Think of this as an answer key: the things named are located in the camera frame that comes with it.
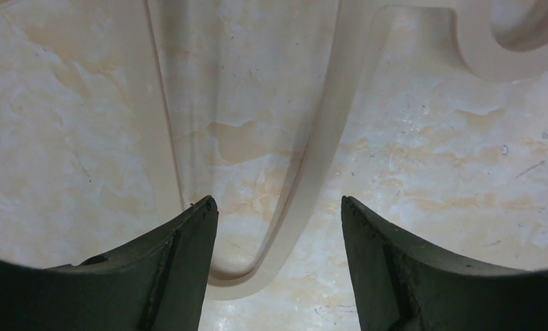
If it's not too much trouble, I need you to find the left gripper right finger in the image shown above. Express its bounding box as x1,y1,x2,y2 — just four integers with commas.
341,197,548,330

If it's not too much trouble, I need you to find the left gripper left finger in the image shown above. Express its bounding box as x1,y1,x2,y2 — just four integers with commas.
0,196,219,330

